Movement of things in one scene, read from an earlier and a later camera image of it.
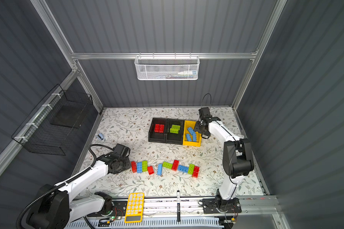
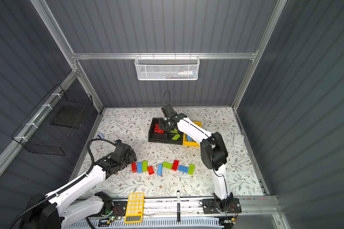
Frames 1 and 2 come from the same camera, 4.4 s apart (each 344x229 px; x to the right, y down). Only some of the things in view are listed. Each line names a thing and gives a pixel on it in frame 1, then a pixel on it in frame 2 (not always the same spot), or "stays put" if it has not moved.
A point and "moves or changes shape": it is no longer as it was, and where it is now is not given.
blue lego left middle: (139, 168) stays put
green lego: (174, 130) moves or changes shape
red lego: (134, 167) stays put
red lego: (196, 171) → (157, 130)
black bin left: (158, 130) stays put
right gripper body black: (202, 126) → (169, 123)
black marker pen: (178, 205) stays put
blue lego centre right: (183, 169) stays put
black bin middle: (175, 138) stays put
